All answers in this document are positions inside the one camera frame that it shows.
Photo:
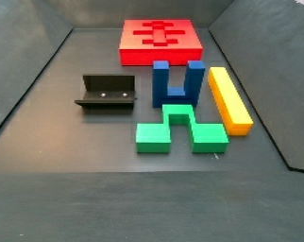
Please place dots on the black angle fixture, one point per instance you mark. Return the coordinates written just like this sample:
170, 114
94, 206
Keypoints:
108, 91

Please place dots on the red board with slots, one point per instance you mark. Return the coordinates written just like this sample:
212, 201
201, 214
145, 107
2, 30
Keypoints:
158, 40

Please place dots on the green stepped block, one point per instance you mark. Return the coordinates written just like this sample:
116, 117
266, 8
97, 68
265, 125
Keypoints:
153, 136

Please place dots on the blue U-shaped block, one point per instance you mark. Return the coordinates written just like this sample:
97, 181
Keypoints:
181, 94

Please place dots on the yellow long bar block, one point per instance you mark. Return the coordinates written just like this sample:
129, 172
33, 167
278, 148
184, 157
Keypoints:
236, 118

